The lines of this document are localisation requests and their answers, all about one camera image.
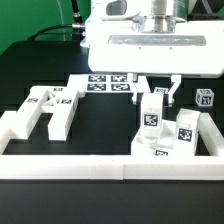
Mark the white marker sheet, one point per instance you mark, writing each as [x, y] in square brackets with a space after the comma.
[101, 83]

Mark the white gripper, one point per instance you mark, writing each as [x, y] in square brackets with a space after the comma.
[153, 37]

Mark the white chair back frame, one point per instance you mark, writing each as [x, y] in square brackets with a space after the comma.
[60, 102]

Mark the white U-shaped fence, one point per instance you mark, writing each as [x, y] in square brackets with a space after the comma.
[103, 167]

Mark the white chair seat part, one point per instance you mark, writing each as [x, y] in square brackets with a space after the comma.
[164, 146]

